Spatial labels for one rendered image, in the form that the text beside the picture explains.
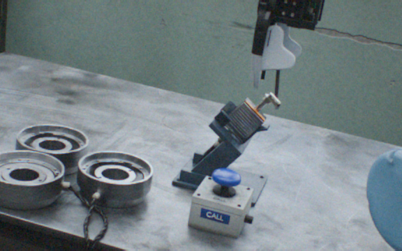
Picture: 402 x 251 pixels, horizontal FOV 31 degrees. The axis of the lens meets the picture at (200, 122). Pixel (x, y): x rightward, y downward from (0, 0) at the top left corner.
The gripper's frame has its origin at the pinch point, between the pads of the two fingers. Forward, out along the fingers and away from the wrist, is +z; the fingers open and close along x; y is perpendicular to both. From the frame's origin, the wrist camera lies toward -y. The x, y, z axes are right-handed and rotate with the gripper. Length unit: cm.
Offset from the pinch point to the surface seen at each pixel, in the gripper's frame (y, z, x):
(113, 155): -17.4, 14.6, -7.7
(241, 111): -1.0, 5.6, -1.3
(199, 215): -1.8, 16.1, -15.5
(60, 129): -28.0, 14.5, -3.6
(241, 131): -0.3, 8.7, -1.3
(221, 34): -37, 34, 149
